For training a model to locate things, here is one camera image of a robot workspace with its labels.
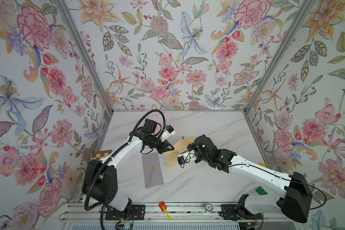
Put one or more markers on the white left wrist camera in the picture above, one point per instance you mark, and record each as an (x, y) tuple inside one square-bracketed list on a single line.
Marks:
[(168, 131)]

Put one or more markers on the aluminium corner frame post left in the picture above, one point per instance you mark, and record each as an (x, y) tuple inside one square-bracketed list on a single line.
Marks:
[(67, 17)]

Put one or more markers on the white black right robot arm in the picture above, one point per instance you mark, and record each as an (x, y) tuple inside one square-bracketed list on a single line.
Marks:
[(287, 194)]

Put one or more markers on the yellow envelope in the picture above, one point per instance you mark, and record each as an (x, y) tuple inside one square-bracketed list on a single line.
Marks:
[(179, 148)]

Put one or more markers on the wooden checkered chessboard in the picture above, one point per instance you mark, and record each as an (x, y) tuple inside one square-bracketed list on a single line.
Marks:
[(101, 154)]

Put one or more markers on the grey lavender envelope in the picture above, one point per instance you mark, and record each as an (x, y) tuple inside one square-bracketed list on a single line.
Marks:
[(152, 170)]

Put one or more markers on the aluminium front rail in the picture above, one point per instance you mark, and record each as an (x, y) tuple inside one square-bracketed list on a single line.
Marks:
[(183, 212)]

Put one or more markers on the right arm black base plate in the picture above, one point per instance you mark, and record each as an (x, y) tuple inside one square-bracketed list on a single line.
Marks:
[(234, 212)]

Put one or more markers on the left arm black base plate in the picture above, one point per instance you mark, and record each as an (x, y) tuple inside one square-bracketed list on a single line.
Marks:
[(133, 212)]

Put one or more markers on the yellow stick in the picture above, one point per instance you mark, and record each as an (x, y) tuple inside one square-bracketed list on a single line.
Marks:
[(169, 218)]

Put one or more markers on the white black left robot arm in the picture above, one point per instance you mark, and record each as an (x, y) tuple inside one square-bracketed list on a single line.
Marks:
[(100, 184)]

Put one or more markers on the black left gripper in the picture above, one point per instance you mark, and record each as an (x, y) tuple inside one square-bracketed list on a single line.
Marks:
[(166, 143)]

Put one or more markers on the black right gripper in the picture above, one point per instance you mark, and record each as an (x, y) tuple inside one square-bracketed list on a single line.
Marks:
[(192, 147)]

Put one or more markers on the green tag label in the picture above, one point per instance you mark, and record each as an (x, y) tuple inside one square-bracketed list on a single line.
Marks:
[(261, 191)]

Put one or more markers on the round silver knob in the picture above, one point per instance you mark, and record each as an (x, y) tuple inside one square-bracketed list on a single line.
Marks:
[(208, 208)]

